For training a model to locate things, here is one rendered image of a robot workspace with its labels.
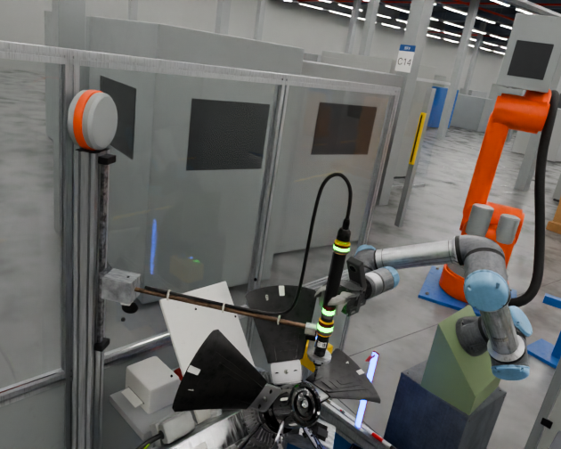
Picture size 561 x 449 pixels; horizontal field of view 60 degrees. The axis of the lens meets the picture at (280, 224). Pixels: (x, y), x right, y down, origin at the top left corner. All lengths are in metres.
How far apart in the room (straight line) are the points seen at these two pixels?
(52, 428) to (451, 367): 1.44
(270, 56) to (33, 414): 3.07
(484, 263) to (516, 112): 3.69
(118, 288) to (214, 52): 2.58
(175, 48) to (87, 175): 2.34
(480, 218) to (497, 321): 3.44
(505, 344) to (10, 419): 1.61
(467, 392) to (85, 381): 1.32
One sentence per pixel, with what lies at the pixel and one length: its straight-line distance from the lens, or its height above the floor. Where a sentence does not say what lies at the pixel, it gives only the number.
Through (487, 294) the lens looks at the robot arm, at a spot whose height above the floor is 1.57.
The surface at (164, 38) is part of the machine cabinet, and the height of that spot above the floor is 2.11.
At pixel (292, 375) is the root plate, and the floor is 1.25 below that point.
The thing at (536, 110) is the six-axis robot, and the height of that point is 1.99.
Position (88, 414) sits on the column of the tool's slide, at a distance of 1.80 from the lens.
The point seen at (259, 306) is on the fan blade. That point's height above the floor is 1.39.
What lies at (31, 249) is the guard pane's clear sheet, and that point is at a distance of 1.61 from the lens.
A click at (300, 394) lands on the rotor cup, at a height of 1.25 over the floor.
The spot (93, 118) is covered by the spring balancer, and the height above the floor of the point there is 1.90.
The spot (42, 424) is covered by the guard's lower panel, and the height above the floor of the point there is 0.82.
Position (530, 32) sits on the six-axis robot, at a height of 2.62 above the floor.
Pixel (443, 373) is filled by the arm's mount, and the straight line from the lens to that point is 1.97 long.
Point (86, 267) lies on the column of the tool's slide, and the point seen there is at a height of 1.46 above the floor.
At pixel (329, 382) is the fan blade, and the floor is 1.19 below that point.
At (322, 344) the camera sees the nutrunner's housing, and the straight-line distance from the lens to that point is 1.42.
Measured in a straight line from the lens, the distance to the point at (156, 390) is 1.84.
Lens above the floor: 2.12
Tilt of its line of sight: 19 degrees down
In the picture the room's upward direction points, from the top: 9 degrees clockwise
